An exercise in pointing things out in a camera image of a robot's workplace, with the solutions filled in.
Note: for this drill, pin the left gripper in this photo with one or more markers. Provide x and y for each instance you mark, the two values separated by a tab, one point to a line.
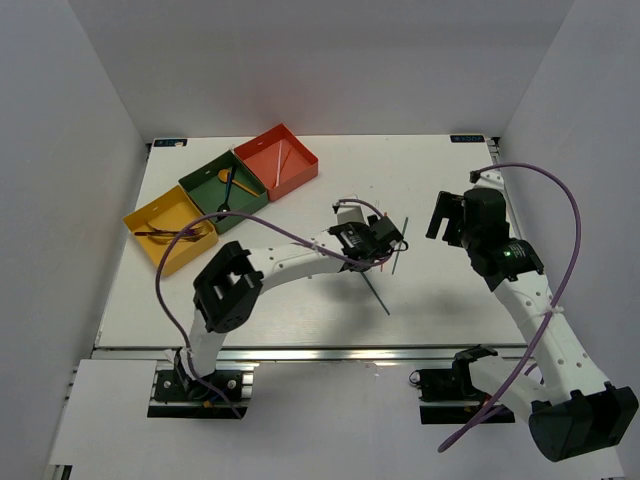
357	226

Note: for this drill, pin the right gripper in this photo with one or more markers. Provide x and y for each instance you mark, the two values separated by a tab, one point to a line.
449	206

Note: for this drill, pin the teal chopstick diagonal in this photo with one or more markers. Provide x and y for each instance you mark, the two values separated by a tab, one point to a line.
375	293

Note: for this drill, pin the white chopstick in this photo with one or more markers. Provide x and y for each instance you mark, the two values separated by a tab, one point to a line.
279	160

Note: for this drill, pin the black spoon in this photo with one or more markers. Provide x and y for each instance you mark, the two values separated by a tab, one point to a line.
224	206

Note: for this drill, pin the iridescent blue purple spoon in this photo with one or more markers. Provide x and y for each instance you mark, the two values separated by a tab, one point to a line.
230	177

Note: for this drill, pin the orange gold spoon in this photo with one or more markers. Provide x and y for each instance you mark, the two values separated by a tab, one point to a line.
222	176

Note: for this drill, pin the purple fork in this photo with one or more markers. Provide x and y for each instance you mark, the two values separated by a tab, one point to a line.
193	232

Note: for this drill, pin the gold fork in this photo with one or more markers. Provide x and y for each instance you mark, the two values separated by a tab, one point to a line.
167	240

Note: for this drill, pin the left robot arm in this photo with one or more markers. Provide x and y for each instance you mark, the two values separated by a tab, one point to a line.
227	289

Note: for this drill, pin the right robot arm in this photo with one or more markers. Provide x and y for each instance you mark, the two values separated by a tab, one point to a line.
575	409

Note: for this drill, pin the green chopstick upright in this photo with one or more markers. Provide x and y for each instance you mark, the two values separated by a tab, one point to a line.
402	247

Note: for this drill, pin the right blue table label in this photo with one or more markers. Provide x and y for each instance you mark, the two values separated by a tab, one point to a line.
466	138

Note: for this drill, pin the blue table label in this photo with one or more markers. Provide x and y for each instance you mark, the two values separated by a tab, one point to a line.
170	142
466	138

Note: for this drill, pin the red square container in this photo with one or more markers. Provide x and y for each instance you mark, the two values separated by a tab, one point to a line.
260	156

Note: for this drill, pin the green square container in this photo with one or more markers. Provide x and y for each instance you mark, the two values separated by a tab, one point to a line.
207	191

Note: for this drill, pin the yellow square container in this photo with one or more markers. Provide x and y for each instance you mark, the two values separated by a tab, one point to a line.
155	225

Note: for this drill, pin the left blue table label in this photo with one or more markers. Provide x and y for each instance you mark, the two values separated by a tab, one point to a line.
170	142

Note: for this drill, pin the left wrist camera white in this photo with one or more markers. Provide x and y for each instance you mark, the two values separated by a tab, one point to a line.
349	211

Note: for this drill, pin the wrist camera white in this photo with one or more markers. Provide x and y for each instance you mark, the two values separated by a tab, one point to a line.
349	211
491	179

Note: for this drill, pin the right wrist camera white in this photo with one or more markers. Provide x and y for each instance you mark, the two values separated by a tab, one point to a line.
491	179

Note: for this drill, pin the aluminium table frame rail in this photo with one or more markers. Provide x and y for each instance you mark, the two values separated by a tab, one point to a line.
510	190

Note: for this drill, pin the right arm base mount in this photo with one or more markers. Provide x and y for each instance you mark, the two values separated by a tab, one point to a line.
447	396

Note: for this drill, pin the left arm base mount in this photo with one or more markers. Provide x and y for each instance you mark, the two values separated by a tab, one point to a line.
171	398

